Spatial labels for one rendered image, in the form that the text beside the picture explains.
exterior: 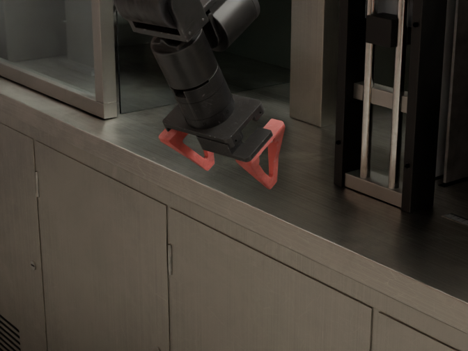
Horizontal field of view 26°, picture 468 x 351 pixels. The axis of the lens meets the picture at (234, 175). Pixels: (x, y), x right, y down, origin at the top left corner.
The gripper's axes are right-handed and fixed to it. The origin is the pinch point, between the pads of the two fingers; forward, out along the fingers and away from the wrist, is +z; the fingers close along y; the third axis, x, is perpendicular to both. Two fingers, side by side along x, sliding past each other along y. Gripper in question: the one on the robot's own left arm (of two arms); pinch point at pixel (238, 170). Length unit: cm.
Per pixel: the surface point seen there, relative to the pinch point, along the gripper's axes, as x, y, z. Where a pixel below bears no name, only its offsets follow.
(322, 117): -47, 35, 41
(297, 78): -51, 42, 36
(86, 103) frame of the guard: -27, 74, 30
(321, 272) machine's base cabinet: -8.9, 4.7, 30.0
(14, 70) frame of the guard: -32, 105, 32
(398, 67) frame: -34.4, 2.8, 13.1
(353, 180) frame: -25.9, 10.3, 29.8
